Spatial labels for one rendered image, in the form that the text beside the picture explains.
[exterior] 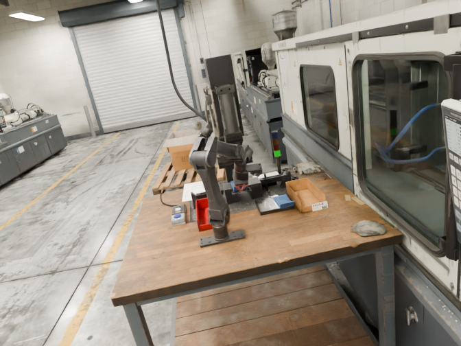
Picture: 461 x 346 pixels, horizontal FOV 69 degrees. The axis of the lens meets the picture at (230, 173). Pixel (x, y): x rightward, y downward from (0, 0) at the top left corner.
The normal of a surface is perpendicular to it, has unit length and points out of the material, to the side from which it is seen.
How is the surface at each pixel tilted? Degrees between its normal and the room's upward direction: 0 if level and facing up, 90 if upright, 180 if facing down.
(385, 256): 90
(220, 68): 90
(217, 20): 90
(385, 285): 90
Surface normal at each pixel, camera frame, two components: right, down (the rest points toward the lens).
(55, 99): 0.06, 0.32
